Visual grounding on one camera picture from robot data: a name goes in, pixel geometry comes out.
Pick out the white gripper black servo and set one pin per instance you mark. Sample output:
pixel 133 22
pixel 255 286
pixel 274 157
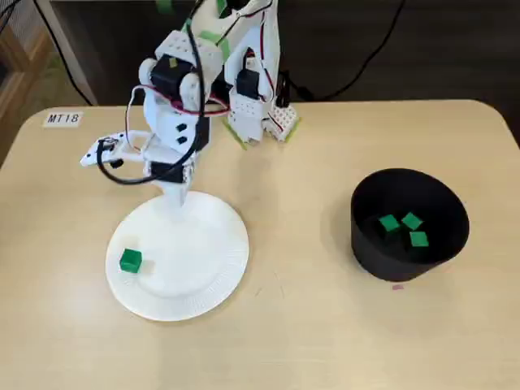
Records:
pixel 167 172

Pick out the green block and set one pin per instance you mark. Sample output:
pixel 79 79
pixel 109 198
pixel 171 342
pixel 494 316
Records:
pixel 412 220
pixel 419 239
pixel 389 223
pixel 131 261

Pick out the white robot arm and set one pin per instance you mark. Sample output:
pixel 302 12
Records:
pixel 248 118

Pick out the white paper plate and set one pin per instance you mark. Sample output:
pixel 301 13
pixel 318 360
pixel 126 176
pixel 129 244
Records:
pixel 191 284

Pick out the black pot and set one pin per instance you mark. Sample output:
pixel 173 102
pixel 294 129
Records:
pixel 406 264

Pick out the white MT18 label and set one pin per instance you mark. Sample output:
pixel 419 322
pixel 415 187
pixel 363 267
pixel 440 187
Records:
pixel 63 119

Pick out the black plug connector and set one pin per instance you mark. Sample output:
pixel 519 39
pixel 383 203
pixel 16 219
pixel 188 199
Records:
pixel 284 91

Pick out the dark cabinet panel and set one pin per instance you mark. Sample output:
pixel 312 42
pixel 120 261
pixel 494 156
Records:
pixel 122 40

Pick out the green tape piece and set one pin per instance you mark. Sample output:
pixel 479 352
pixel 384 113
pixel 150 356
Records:
pixel 164 6

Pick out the small pink sticker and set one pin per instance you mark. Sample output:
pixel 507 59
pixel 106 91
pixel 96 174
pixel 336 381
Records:
pixel 398 287

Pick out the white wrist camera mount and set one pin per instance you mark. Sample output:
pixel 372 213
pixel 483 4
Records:
pixel 89 157

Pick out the white post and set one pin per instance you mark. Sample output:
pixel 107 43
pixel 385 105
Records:
pixel 80 77

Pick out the wooden furniture frame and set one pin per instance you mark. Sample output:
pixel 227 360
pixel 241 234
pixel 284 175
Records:
pixel 24 61

